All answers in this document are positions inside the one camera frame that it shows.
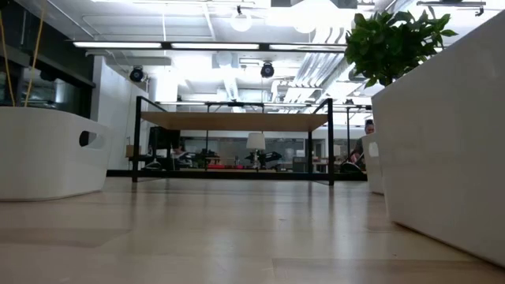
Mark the wooden shelf with black frame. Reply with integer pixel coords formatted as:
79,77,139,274
132,95,336,187

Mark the white shade table lamp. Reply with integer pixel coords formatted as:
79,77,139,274
245,132,267,170

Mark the black monitor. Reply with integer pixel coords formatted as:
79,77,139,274
148,125,181,151

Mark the long linear ceiling light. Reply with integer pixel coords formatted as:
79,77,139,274
72,39,348,53

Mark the yellow power cable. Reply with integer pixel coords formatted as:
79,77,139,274
23,0,46,107
0,10,17,107

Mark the white plastic basket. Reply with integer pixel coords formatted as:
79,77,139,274
361,132,386,196
370,9,505,269
0,106,114,202

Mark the person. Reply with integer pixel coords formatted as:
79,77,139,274
172,144,193,159
349,119,376,174

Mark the green potted plant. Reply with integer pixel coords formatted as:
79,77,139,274
344,9,459,88

